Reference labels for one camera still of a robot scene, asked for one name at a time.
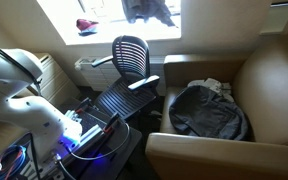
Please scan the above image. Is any tan leather couch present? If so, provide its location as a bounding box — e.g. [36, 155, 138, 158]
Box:
[145, 33, 288, 180]

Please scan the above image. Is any black robot cart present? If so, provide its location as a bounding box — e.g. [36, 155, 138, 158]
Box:
[17, 96, 144, 180]

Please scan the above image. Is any black backpack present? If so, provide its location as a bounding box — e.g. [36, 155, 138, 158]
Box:
[168, 84, 252, 142]

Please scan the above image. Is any black slatted office chair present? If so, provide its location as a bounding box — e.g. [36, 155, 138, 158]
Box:
[91, 34, 162, 122]

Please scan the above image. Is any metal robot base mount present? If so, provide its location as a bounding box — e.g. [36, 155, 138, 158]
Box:
[50, 97, 122, 168]

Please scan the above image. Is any white radiator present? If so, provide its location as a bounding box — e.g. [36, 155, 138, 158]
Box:
[74, 55, 167, 97]

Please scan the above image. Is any window with dark frame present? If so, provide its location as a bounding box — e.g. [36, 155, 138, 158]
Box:
[36, 0, 182, 46]

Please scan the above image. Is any white cable loop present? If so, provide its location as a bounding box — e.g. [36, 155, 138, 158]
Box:
[55, 121, 132, 180]

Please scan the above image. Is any baseball cap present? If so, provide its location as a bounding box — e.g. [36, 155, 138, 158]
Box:
[75, 18, 100, 36]

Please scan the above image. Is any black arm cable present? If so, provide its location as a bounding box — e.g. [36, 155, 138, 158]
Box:
[0, 37, 42, 98]

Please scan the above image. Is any crumpled white cloth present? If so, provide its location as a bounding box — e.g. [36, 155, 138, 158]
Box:
[186, 77, 235, 103]

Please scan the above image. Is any dark hanging garment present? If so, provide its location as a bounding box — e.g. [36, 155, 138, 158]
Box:
[120, 0, 177, 28]

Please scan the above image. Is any blue and red cable coil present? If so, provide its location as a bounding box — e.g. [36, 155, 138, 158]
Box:
[0, 144, 29, 180]

